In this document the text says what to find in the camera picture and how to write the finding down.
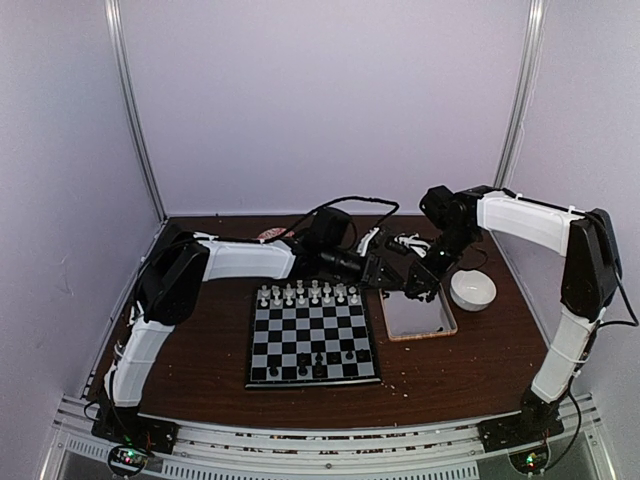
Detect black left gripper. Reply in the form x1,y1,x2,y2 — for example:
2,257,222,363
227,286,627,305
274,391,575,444
323,246,405,291

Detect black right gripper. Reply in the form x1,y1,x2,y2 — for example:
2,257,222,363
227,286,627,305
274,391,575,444
406,224,478,297

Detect black and white chessboard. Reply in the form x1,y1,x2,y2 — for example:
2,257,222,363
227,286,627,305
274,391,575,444
245,280,381,389

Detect black chess king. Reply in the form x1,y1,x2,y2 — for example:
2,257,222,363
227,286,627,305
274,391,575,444
313,362,326,378

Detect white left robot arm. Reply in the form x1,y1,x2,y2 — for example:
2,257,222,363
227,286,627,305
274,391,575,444
99,206,403,444

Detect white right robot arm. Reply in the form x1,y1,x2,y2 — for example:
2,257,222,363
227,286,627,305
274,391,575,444
404,185,622,442

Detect red patterned bowl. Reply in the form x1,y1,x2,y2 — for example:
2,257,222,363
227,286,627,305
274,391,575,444
258,227,286,240

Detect white ceramic bowl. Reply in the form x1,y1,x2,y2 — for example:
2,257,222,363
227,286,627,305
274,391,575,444
450,270,497,312

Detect wooden rimmed metal tray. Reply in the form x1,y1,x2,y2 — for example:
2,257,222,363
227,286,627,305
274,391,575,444
381,289,458,342

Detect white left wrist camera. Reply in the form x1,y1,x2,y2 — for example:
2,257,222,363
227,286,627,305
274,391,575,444
356,225,389,257

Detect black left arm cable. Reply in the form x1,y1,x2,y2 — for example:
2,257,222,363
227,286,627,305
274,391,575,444
259,194,401,246

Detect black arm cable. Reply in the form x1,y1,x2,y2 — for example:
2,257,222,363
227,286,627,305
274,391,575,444
564,269,640,451
259,194,401,246

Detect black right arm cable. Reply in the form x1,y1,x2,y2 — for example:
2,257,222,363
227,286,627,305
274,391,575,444
564,269,640,451

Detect right aluminium corner post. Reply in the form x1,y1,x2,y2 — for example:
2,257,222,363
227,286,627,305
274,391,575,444
493,0,547,188

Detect aluminium corner post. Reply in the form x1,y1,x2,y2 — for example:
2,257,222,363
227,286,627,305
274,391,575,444
104,0,167,222
493,0,547,188

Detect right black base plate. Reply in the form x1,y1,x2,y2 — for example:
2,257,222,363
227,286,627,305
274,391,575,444
477,414,564,476

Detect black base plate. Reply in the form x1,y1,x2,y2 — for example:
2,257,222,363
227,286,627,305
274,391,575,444
91,417,179,477
477,414,564,476

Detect aluminium front rail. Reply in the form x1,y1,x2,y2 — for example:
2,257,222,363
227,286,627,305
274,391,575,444
36,395,621,479

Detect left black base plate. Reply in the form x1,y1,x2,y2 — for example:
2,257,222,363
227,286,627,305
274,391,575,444
91,417,179,477

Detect left aluminium corner post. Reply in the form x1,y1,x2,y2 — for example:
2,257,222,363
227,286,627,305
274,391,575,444
104,0,167,222

